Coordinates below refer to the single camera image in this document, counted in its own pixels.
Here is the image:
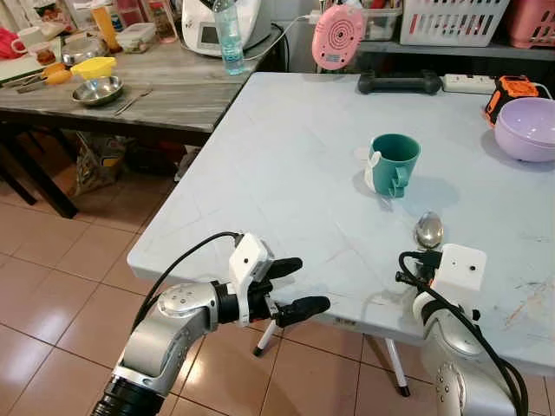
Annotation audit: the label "white table leg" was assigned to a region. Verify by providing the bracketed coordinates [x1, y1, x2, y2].
[252, 319, 281, 357]
[383, 338, 411, 399]

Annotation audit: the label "steel spoon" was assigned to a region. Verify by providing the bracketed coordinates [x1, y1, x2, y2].
[415, 212, 445, 252]

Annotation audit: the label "green mug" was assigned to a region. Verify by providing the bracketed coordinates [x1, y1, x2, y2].
[363, 133, 422, 199]

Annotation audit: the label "dark wooden table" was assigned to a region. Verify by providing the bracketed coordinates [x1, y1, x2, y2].
[0, 39, 289, 219]

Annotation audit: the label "printed bag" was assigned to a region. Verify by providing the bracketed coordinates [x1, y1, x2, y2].
[73, 134, 127, 197]

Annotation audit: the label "black dumbbell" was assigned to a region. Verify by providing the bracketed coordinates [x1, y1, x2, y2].
[357, 70, 444, 95]

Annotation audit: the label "steel fork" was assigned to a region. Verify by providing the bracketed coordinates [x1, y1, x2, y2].
[113, 87, 155, 118]

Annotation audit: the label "clear plastic water bottle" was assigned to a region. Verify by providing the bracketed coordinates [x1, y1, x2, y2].
[212, 0, 247, 76]

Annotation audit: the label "pink round appliance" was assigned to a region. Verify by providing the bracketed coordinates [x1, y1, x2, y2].
[311, 3, 367, 72]

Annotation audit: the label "white kitchen appliance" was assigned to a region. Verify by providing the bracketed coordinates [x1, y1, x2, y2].
[181, 0, 272, 58]

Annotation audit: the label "white power strip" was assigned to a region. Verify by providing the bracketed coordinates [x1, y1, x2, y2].
[442, 74, 498, 94]

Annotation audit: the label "small steel bowl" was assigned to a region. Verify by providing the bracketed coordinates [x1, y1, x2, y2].
[72, 76, 124, 107]

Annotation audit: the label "clear storage box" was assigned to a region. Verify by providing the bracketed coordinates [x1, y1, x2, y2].
[363, 7, 402, 42]

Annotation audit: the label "clear lidded food container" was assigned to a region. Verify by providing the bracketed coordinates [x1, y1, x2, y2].
[116, 23, 158, 54]

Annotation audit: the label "purple plastic bowl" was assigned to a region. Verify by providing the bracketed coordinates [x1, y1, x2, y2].
[494, 97, 555, 163]

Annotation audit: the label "orange and black device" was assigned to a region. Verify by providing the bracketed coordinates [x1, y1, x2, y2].
[484, 75, 541, 128]

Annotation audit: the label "white plastic basket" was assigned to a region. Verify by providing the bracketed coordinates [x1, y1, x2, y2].
[400, 0, 511, 48]

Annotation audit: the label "orange fruit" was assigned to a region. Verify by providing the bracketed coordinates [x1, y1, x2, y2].
[45, 69, 74, 86]

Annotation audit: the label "steel pot with lid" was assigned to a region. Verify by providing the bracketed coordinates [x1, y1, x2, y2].
[60, 35, 108, 67]

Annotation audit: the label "glass jar brown contents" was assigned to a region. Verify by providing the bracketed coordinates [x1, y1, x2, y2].
[30, 42, 61, 67]

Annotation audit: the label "pink plastic basket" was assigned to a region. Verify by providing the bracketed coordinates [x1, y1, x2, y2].
[507, 0, 555, 50]

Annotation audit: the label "white cup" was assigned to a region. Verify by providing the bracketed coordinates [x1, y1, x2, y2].
[10, 26, 47, 54]

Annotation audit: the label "red cloth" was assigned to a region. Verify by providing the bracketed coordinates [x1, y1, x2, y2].
[0, 26, 23, 61]

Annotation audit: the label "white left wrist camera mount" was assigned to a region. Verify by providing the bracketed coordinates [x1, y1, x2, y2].
[228, 232, 276, 327]

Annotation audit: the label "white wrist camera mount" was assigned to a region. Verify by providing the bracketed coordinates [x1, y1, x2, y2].
[431, 244, 485, 292]
[228, 232, 276, 327]

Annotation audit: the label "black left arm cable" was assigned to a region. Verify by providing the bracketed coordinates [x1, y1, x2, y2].
[130, 231, 242, 335]

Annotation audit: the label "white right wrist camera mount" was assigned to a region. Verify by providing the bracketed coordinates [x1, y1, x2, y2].
[431, 244, 485, 292]

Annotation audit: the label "white appliance cable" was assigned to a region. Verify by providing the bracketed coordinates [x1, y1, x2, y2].
[246, 12, 323, 62]

